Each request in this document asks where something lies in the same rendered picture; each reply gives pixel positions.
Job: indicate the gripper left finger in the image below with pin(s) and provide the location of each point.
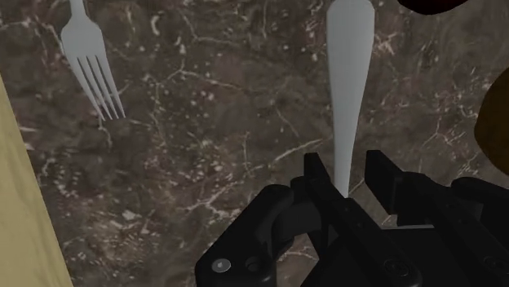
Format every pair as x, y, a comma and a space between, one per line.
238, 254

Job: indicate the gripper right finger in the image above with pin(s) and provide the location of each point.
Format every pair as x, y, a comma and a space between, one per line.
421, 198

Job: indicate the brown round object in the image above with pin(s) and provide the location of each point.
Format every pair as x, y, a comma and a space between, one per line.
496, 123

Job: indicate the grey metal cutlery piece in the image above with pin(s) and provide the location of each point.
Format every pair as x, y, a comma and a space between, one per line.
349, 71

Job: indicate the dark red round object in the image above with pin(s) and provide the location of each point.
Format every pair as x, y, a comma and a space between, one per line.
433, 5

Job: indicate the grey metal fork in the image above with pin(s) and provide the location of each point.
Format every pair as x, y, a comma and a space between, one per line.
84, 41

